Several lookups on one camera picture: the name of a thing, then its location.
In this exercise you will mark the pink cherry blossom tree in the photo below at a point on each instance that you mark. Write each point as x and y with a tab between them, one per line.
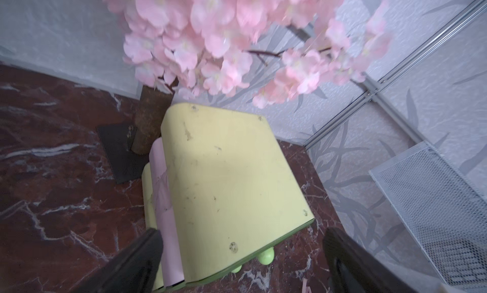
273	58

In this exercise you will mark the green pink drawer cabinet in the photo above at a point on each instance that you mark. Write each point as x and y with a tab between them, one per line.
219	190

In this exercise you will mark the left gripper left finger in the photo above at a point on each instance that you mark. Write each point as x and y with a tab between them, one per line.
134	269

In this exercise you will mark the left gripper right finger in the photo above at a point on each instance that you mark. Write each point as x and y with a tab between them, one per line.
353	269

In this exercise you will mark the white wire wall basket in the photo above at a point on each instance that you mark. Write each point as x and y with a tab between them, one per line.
441	210

